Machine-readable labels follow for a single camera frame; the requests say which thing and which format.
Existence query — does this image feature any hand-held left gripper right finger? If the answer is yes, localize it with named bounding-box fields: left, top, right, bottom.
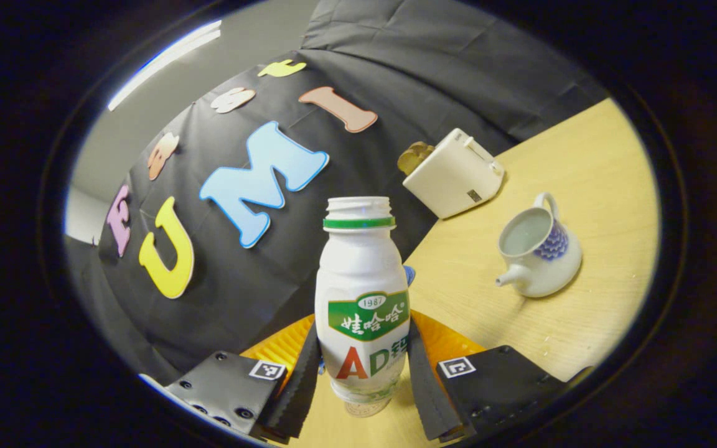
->
left=406, top=309, right=593, bottom=444

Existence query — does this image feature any brown bread slice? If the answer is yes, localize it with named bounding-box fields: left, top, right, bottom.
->
left=397, top=142, right=435, bottom=176

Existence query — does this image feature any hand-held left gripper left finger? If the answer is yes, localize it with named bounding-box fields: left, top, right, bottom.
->
left=162, top=313, right=323, bottom=444

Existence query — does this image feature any white water bottle green label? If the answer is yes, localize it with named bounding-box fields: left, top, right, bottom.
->
left=315, top=196, right=411, bottom=404

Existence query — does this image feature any black backdrop cloth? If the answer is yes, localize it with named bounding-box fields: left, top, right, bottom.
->
left=63, top=0, right=611, bottom=386

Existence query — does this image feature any cream toaster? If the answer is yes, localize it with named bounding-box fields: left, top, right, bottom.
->
left=402, top=128, right=505, bottom=220

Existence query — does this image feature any white blue-patterned teacup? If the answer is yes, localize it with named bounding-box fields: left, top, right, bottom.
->
left=495, top=192, right=583, bottom=298

